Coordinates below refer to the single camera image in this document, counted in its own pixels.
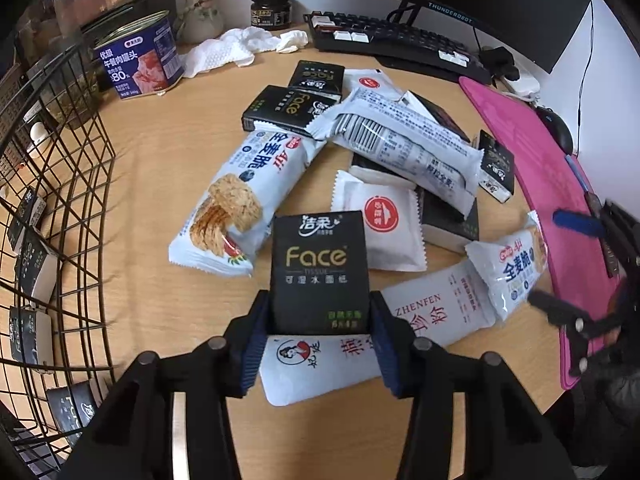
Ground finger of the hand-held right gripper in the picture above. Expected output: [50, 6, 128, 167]
[529, 287, 626, 376]
[552, 200, 640, 268]

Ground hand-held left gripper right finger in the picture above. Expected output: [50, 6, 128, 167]
[367, 290, 576, 480]

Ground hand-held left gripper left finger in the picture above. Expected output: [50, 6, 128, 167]
[60, 290, 273, 480]

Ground long white red-lettered sachet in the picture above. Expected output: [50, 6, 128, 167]
[259, 262, 498, 407]

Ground large white cracker packet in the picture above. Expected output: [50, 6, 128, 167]
[167, 130, 326, 278]

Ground black wire basket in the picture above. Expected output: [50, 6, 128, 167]
[0, 42, 121, 461]

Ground wooden desktop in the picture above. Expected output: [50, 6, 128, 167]
[0, 22, 576, 480]

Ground blue pen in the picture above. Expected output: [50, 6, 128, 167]
[564, 154, 618, 278]

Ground small white cracker packet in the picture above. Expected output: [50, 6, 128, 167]
[465, 210, 551, 321]

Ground pink desk mat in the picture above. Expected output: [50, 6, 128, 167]
[459, 76, 626, 391]

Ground black computer mouse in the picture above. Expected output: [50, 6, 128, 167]
[535, 105, 575, 156]

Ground white square red-logo sachet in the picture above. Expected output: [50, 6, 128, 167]
[342, 69, 406, 106]
[330, 170, 428, 273]

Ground person's dark clothing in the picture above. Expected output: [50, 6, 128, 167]
[570, 355, 640, 480]

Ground white power adapter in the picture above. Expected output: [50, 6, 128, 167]
[495, 67, 541, 98]

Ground black plug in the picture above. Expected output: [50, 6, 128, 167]
[480, 47, 518, 78]

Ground black keyboard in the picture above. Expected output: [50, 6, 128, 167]
[302, 10, 493, 86]

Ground large crumpled white tissue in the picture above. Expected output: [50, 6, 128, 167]
[177, 27, 278, 78]

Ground blue luncheon meat can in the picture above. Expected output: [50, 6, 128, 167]
[92, 14, 186, 102]

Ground small crumpled white tissue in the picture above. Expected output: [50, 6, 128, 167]
[275, 30, 310, 55]

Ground dark glass jar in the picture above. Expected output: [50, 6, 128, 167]
[250, 0, 295, 31]

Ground black cable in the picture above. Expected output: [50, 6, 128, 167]
[575, 0, 595, 156]

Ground beige drawstring pouch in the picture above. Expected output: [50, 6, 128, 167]
[175, 0, 225, 46]

